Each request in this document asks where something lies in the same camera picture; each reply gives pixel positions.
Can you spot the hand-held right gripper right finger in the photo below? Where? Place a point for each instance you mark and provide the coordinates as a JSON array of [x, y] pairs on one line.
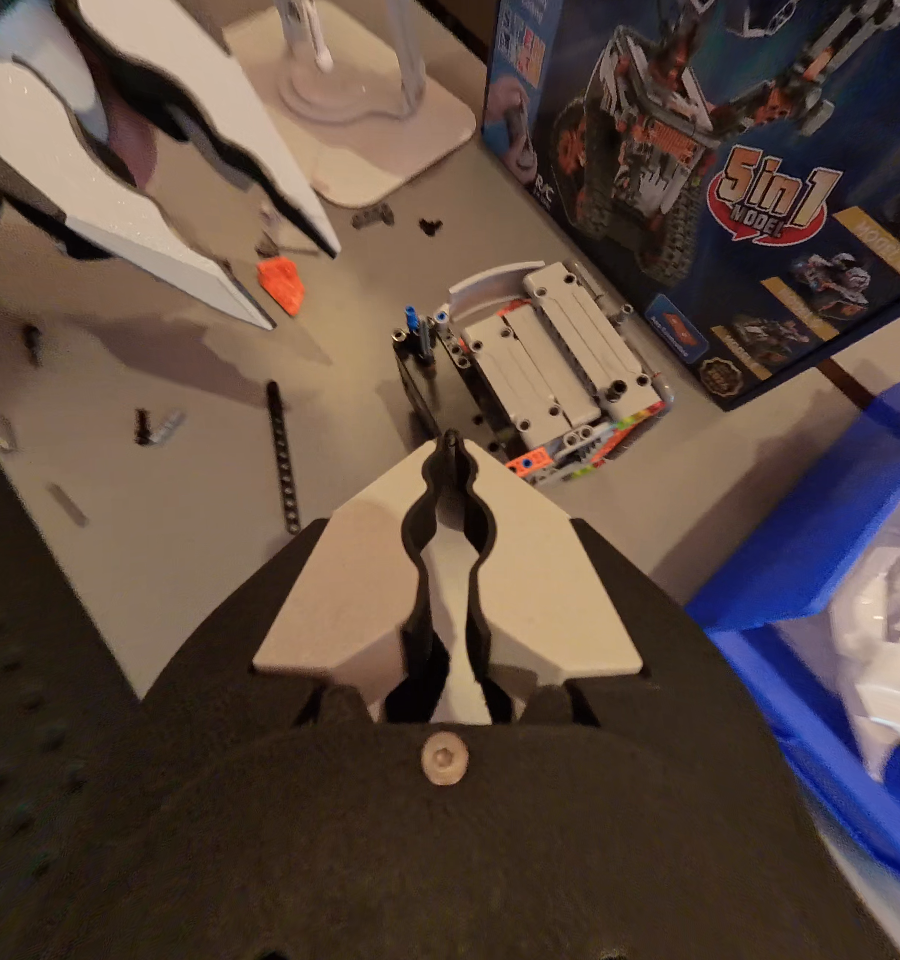
[[562, 600]]

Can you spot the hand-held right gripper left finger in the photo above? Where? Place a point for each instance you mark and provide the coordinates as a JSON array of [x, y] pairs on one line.
[[330, 600]]

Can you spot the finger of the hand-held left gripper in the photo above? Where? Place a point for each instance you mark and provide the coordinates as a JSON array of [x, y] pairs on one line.
[[60, 157], [217, 82]]

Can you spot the small black piece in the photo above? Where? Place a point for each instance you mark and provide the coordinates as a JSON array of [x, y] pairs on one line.
[[451, 444]]

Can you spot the grey building block model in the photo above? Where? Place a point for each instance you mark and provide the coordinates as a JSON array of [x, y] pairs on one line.
[[562, 330]]

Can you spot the blue pin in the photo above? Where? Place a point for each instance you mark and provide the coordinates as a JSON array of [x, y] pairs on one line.
[[411, 316]]

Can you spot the person's left hand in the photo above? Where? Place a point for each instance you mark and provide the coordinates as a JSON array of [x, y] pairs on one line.
[[131, 142]]

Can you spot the black beam with holes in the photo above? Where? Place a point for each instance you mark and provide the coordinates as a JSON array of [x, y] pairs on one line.
[[283, 457]]

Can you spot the grey curved panel piece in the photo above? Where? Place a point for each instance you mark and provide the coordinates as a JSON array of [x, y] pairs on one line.
[[270, 229]]

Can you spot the white book stand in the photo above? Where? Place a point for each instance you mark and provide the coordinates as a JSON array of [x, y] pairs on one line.
[[390, 142]]

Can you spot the thin black pin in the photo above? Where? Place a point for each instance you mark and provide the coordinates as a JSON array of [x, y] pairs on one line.
[[32, 345]]

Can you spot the grey angled beam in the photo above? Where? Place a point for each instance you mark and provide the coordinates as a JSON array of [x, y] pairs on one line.
[[372, 217]]

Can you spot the orange wedge panel piece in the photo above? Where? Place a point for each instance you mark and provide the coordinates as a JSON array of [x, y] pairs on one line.
[[281, 285]]

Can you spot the short grey tube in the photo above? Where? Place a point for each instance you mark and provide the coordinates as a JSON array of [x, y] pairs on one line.
[[169, 425], [5, 435]]

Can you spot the blue bin with plastic bags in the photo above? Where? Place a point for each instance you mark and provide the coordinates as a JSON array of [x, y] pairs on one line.
[[794, 540]]

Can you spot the short dark axle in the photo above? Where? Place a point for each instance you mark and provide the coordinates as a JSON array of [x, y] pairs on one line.
[[143, 427]]

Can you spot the black angled connector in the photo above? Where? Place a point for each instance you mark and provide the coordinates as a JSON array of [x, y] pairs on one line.
[[429, 226]]

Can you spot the toy kit cardboard box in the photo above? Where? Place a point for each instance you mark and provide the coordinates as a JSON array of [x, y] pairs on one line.
[[719, 112]]

